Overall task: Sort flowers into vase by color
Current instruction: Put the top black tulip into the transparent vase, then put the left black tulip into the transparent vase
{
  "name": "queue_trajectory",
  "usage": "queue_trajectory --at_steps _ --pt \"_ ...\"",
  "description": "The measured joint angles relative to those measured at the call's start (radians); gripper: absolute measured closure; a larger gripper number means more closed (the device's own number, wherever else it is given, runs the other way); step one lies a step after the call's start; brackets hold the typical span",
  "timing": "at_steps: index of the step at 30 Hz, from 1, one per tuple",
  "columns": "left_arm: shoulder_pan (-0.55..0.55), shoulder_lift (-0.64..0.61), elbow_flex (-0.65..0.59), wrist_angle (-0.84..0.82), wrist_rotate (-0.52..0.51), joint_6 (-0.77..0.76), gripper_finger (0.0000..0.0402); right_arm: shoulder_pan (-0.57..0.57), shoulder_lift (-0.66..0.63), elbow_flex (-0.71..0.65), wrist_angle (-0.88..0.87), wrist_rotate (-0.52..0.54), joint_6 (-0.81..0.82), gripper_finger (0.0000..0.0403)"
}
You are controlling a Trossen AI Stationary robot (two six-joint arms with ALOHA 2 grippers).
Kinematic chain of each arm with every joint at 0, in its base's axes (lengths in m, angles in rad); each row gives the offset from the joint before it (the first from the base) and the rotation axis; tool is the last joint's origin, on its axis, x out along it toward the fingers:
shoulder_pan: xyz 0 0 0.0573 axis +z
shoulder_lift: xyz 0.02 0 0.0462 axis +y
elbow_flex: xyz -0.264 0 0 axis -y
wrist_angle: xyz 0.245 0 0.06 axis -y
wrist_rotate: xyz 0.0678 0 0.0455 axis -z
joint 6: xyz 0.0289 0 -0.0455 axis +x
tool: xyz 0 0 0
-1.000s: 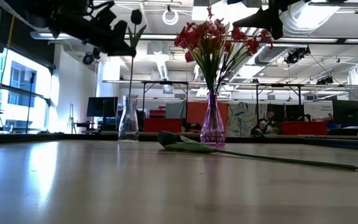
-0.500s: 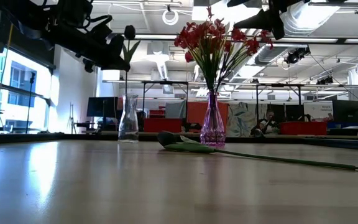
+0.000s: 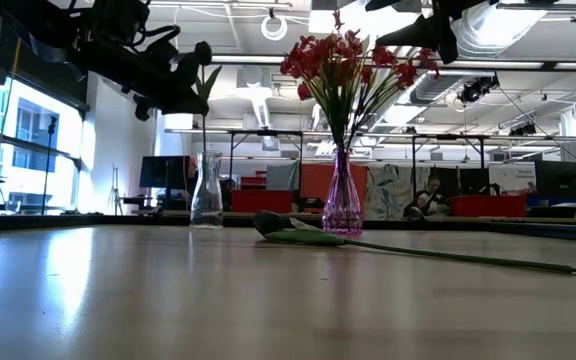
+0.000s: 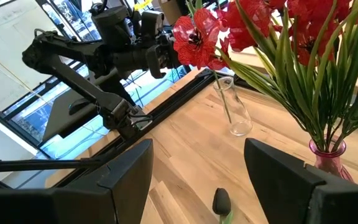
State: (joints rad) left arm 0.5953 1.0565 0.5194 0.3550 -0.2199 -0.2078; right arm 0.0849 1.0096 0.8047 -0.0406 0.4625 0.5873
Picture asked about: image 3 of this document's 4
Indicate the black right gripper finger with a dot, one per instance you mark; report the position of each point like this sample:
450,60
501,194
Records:
398,5
413,32

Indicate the red bin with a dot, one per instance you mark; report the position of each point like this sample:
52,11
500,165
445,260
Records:
488,206

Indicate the orange partition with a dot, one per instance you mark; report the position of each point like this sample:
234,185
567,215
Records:
318,182

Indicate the black light stand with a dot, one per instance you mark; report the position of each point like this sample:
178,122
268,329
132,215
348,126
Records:
49,150

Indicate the clear glass vase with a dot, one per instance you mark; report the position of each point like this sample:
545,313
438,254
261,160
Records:
207,200

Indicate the red artificial flower spray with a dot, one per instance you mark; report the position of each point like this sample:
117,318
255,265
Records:
383,55
298,57
408,72
340,47

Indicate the leaf patterned panel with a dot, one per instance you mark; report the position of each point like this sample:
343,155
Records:
390,192

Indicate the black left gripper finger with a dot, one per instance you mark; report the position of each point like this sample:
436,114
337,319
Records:
188,67
183,102

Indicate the black desk frame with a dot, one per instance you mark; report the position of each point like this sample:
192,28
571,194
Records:
448,136
268,132

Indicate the black ceiling spotlight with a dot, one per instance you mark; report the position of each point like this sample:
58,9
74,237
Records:
478,89

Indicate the large black monitor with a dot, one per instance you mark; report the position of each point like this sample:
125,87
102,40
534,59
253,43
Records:
559,179

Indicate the silver ventilation duct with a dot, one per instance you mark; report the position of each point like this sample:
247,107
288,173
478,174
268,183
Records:
498,25

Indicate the pink glass vase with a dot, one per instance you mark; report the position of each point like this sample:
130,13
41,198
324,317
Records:
342,210

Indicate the person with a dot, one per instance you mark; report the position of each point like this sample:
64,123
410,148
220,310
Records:
430,197

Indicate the black monitor on stand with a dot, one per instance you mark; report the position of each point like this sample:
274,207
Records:
164,172

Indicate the black artificial tulip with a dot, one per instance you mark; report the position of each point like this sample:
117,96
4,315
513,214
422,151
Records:
203,52
268,222

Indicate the red box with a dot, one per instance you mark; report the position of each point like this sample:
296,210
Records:
262,201

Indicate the thin background tripod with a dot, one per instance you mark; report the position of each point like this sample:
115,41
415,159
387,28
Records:
115,192

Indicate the white poster board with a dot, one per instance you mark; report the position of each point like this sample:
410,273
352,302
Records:
512,179

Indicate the grey cloth panel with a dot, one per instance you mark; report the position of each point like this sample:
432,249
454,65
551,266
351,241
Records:
283,175

